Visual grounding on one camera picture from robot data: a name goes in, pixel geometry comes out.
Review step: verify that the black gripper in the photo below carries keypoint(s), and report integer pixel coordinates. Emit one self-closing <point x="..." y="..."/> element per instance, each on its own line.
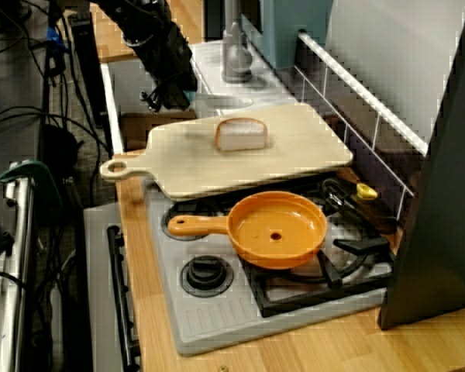
<point x="159" y="66"/>

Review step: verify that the wooden countertop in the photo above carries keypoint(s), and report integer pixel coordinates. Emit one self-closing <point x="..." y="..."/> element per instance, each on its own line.
<point x="294" y="348"/>

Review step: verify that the orange toy frying pan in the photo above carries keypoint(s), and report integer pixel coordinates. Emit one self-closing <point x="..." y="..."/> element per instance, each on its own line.
<point x="279" y="232"/>

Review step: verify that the small yellow toy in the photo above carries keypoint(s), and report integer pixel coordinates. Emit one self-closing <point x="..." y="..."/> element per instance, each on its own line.
<point x="366" y="191"/>

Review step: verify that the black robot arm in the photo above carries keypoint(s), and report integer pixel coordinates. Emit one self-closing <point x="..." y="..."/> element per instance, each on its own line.
<point x="131" y="19"/>

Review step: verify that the bread slice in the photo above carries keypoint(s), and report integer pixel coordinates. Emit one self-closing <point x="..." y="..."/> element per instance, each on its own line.
<point x="240" y="137"/>

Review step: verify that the black bag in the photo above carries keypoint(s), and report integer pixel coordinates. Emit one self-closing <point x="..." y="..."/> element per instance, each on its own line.
<point x="60" y="147"/>

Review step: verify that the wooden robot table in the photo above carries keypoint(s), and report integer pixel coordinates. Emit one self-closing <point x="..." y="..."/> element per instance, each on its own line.
<point x="106" y="35"/>

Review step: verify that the black upright post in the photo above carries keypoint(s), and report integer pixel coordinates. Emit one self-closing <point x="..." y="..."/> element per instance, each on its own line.
<point x="85" y="69"/>

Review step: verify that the grey toy faucet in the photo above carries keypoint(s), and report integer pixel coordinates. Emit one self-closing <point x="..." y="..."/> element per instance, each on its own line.
<point x="236" y="58"/>

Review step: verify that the white toy oven front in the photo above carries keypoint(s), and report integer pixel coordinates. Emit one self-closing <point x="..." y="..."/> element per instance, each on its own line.
<point x="97" y="271"/>

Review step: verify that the white metal stand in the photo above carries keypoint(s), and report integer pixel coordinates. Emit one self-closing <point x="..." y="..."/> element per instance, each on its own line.
<point x="19" y="232"/>

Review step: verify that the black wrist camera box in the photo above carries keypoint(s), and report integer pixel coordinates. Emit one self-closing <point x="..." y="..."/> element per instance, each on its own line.
<point x="182" y="58"/>

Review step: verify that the grey toy stove top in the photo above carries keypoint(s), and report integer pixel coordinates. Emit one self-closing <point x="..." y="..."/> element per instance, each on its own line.
<point x="217" y="321"/>

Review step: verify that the black slanted panel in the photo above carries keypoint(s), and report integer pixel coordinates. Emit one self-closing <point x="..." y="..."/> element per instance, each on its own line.
<point x="441" y="232"/>

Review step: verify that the black toy utensil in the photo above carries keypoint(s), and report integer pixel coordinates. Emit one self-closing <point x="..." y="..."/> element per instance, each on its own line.
<point x="341" y="197"/>

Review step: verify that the wooden cutting board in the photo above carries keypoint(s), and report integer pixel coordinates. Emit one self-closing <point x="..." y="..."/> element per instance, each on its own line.
<point x="275" y="162"/>

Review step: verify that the white toy sink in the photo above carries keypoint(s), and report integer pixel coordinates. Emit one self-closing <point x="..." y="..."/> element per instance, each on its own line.
<point x="217" y="89"/>

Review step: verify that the black burner grate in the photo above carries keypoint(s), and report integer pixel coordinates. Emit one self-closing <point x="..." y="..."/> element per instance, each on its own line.
<point x="333" y="271"/>

